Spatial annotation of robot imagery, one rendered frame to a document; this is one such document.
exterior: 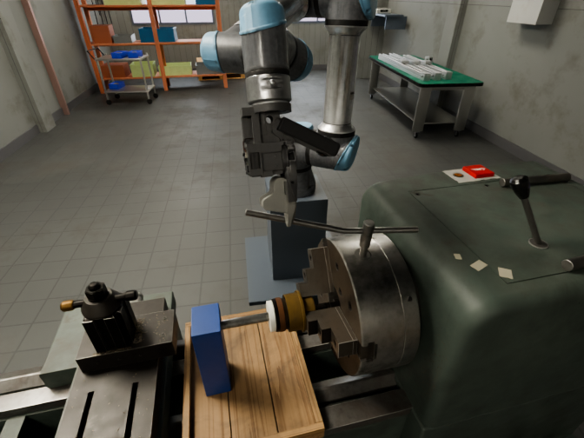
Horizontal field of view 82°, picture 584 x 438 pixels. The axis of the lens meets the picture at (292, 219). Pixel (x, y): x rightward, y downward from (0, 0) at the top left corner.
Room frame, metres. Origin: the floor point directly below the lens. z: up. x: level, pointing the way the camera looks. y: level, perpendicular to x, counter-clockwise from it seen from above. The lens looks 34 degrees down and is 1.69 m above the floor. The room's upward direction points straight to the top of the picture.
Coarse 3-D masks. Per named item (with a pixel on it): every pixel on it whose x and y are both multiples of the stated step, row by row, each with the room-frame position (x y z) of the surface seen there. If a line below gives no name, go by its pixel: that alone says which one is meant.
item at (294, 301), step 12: (276, 300) 0.53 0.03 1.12; (288, 300) 0.52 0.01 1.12; (300, 300) 0.52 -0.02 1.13; (312, 300) 0.53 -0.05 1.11; (276, 312) 0.50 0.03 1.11; (288, 312) 0.50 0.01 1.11; (300, 312) 0.50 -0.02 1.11; (276, 324) 0.48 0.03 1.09; (288, 324) 0.49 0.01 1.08; (300, 324) 0.49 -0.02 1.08
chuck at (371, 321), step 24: (336, 240) 0.60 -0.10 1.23; (336, 264) 0.56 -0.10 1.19; (360, 264) 0.52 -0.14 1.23; (384, 264) 0.52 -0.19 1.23; (336, 288) 0.54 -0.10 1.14; (360, 288) 0.47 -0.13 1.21; (384, 288) 0.47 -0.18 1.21; (360, 312) 0.43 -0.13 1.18; (384, 312) 0.44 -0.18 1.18; (360, 336) 0.42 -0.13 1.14; (384, 336) 0.42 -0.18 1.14; (360, 360) 0.40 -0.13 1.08; (384, 360) 0.41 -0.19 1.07
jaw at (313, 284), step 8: (320, 248) 0.61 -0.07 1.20; (312, 256) 0.60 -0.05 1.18; (320, 256) 0.60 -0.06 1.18; (328, 256) 0.60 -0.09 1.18; (312, 264) 0.59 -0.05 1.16; (320, 264) 0.59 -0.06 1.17; (328, 264) 0.59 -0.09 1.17; (304, 272) 0.59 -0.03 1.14; (312, 272) 0.58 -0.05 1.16; (320, 272) 0.58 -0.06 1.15; (328, 272) 0.58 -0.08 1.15; (304, 280) 0.58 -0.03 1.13; (312, 280) 0.56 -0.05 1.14; (320, 280) 0.57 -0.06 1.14; (328, 280) 0.57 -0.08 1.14; (296, 288) 0.57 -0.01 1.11; (304, 288) 0.55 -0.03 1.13; (312, 288) 0.55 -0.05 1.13; (320, 288) 0.55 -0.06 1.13; (328, 288) 0.56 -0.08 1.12; (304, 296) 0.54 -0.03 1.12
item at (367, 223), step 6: (366, 222) 0.53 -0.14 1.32; (372, 222) 0.53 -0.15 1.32; (366, 228) 0.53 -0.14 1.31; (372, 228) 0.53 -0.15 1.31; (366, 234) 0.53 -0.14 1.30; (372, 234) 0.53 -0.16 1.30; (360, 240) 0.54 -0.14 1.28; (366, 240) 0.53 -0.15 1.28; (360, 246) 0.54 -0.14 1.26; (366, 246) 0.53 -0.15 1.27; (360, 252) 0.54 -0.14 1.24; (366, 252) 0.54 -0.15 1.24
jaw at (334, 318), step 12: (312, 312) 0.50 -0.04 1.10; (324, 312) 0.50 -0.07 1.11; (336, 312) 0.50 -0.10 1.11; (312, 324) 0.48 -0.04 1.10; (324, 324) 0.47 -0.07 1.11; (336, 324) 0.46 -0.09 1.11; (348, 324) 0.46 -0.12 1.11; (324, 336) 0.45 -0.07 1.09; (336, 336) 0.43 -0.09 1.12; (348, 336) 0.43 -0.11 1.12; (336, 348) 0.42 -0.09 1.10; (348, 348) 0.41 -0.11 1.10; (360, 348) 0.41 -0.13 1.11; (372, 348) 0.41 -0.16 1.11
